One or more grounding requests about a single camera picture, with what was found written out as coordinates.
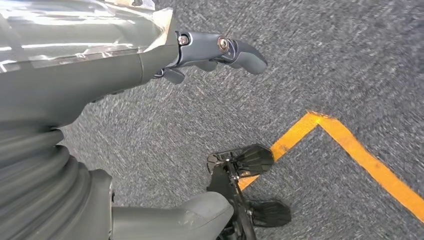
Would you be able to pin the black robot foot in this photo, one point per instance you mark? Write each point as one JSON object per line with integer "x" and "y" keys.
{"x": 255, "y": 159}

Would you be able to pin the yellow floor tape square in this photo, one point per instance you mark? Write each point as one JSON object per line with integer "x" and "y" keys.
{"x": 364, "y": 157}

